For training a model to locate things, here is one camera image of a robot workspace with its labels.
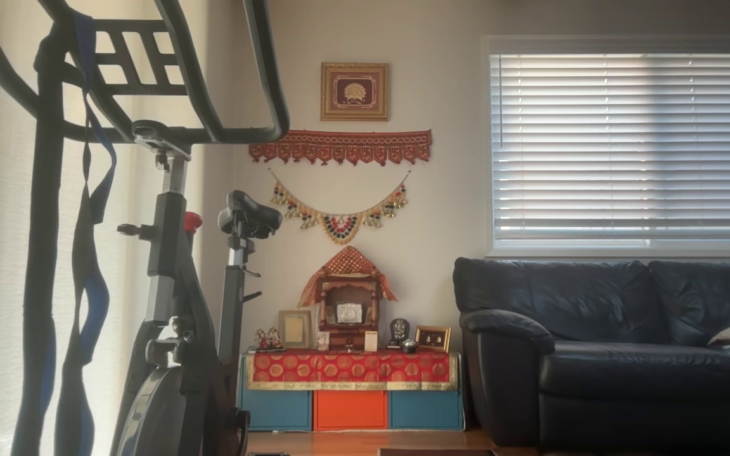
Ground beaded gold garland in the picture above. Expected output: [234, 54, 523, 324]
[268, 168, 412, 245]

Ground wooden shrine with canopy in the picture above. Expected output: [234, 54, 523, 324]
[297, 246, 398, 351]

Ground dark idol statue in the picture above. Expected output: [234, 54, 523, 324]
[388, 318, 411, 349]

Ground red and gold cloth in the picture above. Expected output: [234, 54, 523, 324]
[245, 350, 459, 391]

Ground pair of small figurines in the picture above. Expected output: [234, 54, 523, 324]
[254, 327, 285, 352]

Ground blue storage bin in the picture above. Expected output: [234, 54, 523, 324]
[390, 389, 463, 431]

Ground black exercise bike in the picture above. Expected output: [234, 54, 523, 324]
[0, 0, 291, 456]

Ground dark rug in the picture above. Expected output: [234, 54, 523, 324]
[378, 448, 499, 456]

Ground black leather sofa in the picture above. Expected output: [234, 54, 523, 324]
[453, 256, 730, 452]

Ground white window blinds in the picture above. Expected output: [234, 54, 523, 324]
[484, 36, 730, 257]

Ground red embroidered wall hanging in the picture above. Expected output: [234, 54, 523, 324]
[249, 130, 433, 167]

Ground pale picture frame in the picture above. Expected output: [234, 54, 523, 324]
[278, 310, 312, 350]

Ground small gold picture frame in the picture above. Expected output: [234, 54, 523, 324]
[415, 325, 452, 353]

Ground gold framed wall picture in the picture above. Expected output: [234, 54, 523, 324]
[321, 61, 390, 122]

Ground blue and black strap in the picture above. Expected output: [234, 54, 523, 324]
[54, 9, 118, 456]

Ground black hanging strap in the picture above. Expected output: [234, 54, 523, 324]
[10, 25, 67, 456]

